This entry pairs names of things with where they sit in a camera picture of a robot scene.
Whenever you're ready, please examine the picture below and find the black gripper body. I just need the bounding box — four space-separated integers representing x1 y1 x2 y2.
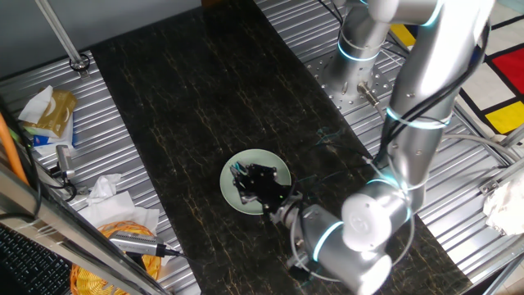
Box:
244 162 296 215

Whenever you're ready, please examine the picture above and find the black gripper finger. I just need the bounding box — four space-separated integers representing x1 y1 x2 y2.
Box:
233 161 257 181
229 166 257 206

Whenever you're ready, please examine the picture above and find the pale green round plate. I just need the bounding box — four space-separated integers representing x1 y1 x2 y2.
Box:
219 148 292 216

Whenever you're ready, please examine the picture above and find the black marble pattern mat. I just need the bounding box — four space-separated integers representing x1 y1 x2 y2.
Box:
88 0 474 295

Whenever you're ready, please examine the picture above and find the crumpled white tissue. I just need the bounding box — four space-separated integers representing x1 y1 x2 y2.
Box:
86 173 123 206

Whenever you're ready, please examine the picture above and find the yellow wicker basket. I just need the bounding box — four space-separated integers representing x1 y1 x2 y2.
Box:
69 220 163 295

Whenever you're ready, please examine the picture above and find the gold tissue box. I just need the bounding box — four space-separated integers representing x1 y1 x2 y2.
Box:
18 84 79 138

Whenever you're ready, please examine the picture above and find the blue white tissue pack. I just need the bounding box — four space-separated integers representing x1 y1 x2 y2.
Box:
24 114 77 157

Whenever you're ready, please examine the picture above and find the black keyboard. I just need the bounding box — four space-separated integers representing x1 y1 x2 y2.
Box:
0 225 73 295

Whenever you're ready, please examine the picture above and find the thin aluminium pole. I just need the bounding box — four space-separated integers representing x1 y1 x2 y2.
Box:
34 0 91 79

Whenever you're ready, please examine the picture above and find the aluminium corner profile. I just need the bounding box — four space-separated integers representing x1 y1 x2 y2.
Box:
477 157 524 197

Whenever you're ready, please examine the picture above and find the orange tube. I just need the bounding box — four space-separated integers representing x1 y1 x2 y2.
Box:
0 112 29 185

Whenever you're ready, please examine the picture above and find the bunched white cloth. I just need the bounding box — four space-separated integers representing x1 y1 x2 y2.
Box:
482 171 524 237

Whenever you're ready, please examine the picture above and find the colourful squares floor mat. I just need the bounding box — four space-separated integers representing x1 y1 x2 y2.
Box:
388 0 524 136

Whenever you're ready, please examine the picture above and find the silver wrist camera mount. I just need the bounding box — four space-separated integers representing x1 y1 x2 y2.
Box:
269 196 305 226

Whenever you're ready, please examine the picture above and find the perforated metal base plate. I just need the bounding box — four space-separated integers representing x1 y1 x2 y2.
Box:
305 52 393 114

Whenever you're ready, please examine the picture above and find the silver camera with plug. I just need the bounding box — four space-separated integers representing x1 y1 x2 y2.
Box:
108 229 183 259

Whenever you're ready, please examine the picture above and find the silver camera on mount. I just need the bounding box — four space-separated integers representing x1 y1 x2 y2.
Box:
55 144 77 180

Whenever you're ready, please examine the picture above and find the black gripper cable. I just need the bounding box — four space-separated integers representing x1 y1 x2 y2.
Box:
370 20 492 167

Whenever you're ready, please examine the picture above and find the aluminium frame beam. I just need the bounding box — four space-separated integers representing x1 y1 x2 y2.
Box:
0 161 171 295

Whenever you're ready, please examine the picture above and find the thick grey base cable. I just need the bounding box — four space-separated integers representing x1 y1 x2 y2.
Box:
356 80 523 163

